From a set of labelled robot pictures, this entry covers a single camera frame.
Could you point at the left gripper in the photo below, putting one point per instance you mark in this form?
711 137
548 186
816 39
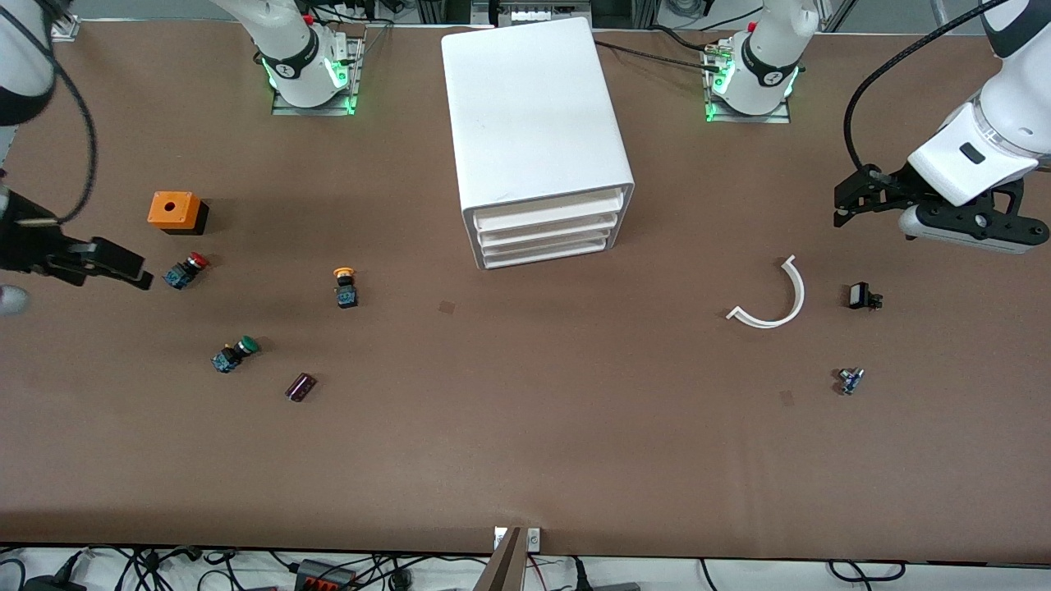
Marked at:
888 190

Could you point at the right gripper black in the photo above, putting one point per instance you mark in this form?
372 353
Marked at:
25 245

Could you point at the white plastic drawer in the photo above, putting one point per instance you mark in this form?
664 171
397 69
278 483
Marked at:
550 212
550 250
550 233

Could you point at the white drawer cabinet housing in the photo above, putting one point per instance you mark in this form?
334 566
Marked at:
534 107

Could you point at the red mushroom push button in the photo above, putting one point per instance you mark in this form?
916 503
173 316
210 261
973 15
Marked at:
185 271

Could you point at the green push button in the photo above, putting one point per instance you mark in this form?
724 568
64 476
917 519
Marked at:
234 355

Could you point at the white curved plastic strip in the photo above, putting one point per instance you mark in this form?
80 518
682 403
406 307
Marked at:
798 295

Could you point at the small blue electronic component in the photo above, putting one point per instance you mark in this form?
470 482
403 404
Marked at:
851 382

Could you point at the dark purple capacitor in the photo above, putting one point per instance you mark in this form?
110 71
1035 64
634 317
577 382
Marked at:
300 387

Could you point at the black red power strip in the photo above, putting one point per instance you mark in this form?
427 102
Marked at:
324 574

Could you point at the white terminal block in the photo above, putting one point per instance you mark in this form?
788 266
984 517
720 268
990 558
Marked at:
534 14

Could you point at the orange button enclosure box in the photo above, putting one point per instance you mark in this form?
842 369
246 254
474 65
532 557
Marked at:
172 209

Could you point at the small black switch component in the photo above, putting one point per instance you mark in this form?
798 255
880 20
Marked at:
860 295

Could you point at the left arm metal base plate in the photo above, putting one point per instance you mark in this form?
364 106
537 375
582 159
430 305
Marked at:
776 119

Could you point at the metal table corner bracket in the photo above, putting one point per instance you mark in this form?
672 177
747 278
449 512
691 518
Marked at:
66 29

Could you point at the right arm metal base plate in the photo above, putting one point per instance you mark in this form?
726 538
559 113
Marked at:
328 109

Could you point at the brown camera mount pole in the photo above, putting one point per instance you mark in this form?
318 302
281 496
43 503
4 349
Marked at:
505 570

